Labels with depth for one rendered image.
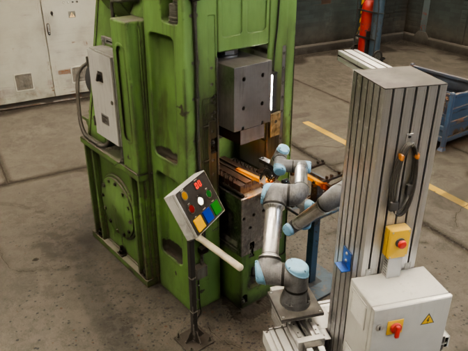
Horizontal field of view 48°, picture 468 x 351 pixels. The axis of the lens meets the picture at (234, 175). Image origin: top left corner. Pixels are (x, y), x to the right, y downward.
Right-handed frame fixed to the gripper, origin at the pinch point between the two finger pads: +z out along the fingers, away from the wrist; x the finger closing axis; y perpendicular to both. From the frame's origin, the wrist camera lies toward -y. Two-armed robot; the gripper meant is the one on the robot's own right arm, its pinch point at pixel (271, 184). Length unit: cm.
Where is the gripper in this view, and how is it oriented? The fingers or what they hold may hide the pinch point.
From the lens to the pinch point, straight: 338.2
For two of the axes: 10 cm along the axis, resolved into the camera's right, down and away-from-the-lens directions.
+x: 7.7, -2.9, 5.7
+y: 0.2, 9.0, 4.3
